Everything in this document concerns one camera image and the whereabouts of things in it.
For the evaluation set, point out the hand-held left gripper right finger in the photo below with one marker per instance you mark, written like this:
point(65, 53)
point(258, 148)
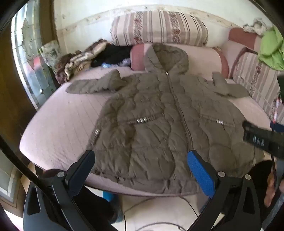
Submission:
point(200, 175)

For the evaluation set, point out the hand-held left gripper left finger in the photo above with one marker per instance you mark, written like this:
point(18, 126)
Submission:
point(81, 170)

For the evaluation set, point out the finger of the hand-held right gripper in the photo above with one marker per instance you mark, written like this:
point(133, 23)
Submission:
point(276, 126)

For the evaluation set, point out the olive quilted hooded jacket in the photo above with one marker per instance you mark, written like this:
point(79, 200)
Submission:
point(155, 111)

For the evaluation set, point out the person's right hand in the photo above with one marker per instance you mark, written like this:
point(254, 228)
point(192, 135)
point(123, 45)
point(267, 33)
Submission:
point(271, 191)

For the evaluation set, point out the blue slipper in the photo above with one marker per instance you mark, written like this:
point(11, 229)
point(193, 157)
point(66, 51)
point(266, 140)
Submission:
point(108, 196)

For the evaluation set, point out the person's dark trouser leg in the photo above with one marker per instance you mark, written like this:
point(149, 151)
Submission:
point(97, 213)

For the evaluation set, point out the pink quilted bed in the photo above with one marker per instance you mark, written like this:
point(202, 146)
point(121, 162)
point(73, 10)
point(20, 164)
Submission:
point(66, 122)

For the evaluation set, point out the striped floral side cushion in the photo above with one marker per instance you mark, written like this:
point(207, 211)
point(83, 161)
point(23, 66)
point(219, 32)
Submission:
point(255, 77)

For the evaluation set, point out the green cloth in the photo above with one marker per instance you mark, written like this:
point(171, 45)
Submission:
point(270, 48)

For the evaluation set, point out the pink bolster pillow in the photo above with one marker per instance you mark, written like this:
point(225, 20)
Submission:
point(204, 60)
point(241, 37)

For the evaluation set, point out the dark wooden cabinet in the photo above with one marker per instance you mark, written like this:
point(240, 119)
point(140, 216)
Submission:
point(11, 100)

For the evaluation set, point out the white crumpled cloth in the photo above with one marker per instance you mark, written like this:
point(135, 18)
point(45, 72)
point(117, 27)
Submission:
point(257, 26)

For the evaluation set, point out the clear plastic bottle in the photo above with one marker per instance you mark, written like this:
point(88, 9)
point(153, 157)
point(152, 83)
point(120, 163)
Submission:
point(106, 65)

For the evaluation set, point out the brown beige blanket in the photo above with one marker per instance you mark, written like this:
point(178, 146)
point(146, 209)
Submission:
point(75, 62)

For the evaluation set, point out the stained glass panel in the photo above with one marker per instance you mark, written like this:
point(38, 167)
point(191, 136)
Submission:
point(28, 66)

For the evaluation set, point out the black cloth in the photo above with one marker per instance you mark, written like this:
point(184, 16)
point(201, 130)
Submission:
point(113, 54)

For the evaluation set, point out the floral printed bag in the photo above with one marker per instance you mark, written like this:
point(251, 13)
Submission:
point(50, 52)

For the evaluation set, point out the large striped floral cushion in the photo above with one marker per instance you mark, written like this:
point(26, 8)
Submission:
point(155, 26)

